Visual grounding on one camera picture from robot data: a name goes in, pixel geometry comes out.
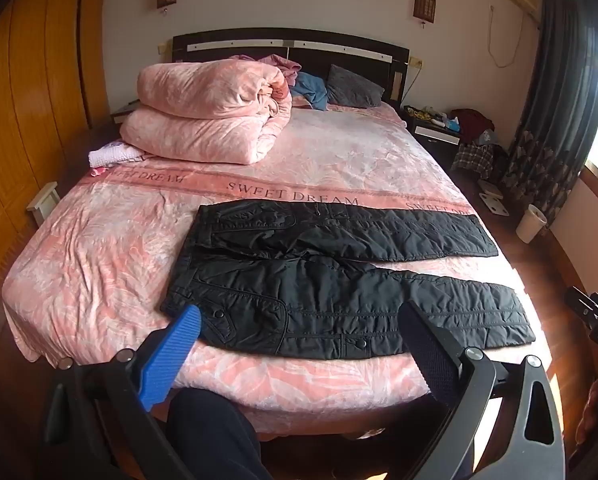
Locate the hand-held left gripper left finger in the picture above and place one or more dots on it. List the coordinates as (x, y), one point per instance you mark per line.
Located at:
(171, 360)

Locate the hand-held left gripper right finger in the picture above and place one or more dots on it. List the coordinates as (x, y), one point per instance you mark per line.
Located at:
(429, 355)

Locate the black padded pants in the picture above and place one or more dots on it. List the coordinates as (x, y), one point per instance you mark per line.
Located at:
(329, 305)

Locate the person's leg in dark trousers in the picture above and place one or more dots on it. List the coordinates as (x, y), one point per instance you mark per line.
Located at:
(214, 440)

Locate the white trash bin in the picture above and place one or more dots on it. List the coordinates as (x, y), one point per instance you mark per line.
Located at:
(529, 225)

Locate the pink printed bed sheet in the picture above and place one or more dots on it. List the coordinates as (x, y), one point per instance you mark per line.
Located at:
(104, 240)

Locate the plaid cloth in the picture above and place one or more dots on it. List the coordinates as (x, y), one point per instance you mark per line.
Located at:
(471, 160)

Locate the white wooden stool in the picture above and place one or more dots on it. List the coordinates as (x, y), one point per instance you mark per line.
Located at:
(44, 200)

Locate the white folded cloth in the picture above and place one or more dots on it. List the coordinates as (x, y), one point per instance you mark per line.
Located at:
(114, 154)

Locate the dark red cloth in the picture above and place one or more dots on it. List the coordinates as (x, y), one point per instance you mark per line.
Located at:
(471, 120)

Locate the dark nightstand with white drawer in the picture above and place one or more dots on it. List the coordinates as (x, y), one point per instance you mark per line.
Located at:
(439, 136)

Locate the dark patterned curtain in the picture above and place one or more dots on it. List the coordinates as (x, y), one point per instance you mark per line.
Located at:
(564, 85)

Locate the yellow patterned pouch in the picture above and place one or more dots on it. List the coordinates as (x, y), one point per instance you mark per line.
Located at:
(418, 112)

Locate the folded pink quilt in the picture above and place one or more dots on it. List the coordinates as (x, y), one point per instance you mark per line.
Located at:
(194, 110)

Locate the dark small nightstand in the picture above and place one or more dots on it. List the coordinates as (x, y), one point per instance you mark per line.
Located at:
(124, 112)

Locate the grey pillow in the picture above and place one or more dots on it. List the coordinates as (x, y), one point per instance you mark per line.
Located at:
(351, 85)

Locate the blue crumpled garment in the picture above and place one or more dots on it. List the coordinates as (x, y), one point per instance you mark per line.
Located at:
(311, 87)

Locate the wooden wardrobe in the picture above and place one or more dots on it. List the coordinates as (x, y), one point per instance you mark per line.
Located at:
(39, 85)

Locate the pink crumpled clothes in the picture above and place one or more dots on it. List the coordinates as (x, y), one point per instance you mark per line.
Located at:
(284, 66)

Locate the dark wooden headboard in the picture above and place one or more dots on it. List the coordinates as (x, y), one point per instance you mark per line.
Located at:
(329, 40)

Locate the wall socket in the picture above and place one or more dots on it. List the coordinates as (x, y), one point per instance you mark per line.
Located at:
(416, 62)
(164, 50)

